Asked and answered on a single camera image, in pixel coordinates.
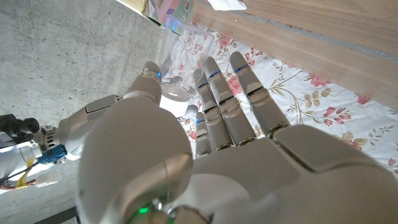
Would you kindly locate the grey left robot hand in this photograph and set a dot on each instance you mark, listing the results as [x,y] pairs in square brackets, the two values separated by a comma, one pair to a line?
[248,174]

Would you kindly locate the floral backdrop cloth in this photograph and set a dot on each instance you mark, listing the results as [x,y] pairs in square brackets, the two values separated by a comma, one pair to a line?
[311,102]

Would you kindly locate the clear medicine bottle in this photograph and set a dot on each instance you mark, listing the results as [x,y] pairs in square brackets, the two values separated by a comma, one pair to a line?
[183,56]

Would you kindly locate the white paper leaflet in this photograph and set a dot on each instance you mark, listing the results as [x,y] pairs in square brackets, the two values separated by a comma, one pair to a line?
[227,4]

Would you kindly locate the colourful cardboard box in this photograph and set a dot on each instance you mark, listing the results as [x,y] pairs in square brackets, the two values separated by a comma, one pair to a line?
[169,9]

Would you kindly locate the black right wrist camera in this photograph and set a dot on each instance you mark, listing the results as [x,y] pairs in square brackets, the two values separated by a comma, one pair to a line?
[17,129]

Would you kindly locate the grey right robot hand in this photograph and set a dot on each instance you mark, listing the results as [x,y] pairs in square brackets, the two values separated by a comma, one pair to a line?
[81,124]

